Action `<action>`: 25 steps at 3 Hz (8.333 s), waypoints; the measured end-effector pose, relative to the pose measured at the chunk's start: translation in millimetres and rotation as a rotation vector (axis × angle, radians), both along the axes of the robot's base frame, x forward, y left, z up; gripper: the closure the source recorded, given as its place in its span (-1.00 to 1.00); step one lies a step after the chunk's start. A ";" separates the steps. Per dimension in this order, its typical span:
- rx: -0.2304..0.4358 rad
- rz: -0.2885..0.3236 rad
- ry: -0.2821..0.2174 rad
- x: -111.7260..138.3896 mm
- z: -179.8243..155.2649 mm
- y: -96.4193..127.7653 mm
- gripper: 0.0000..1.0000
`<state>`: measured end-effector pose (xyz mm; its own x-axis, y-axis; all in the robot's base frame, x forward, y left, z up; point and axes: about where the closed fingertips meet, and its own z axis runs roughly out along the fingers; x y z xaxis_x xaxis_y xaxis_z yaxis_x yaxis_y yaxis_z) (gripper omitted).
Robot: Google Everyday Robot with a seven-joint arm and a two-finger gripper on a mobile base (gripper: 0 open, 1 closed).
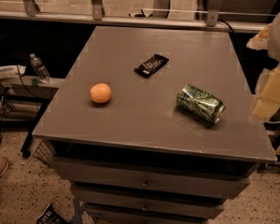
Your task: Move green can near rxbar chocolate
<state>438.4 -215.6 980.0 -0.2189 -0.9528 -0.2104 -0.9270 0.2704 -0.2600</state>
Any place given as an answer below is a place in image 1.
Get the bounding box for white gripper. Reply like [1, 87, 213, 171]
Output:
[246, 12, 280, 119]

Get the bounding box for white tissue pack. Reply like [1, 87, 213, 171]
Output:
[0, 65, 26, 80]

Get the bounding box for metal window rail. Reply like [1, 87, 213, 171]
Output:
[0, 0, 267, 33]

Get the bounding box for orange fruit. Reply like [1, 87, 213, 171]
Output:
[90, 83, 112, 104]

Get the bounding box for clear plastic water bottle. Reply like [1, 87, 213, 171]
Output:
[30, 53, 51, 83]

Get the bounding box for black rxbar chocolate wrapper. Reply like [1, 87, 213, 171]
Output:
[134, 54, 169, 77]

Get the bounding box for crushed green soda can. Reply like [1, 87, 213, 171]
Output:
[176, 84, 226, 124]

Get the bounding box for low grey bench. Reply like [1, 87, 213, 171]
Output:
[0, 76, 64, 159]

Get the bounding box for black cable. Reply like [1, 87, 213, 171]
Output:
[15, 64, 43, 100]

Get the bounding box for black printed bag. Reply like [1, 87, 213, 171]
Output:
[36, 204, 68, 224]

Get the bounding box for grey drawer cabinet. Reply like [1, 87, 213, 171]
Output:
[34, 26, 275, 224]

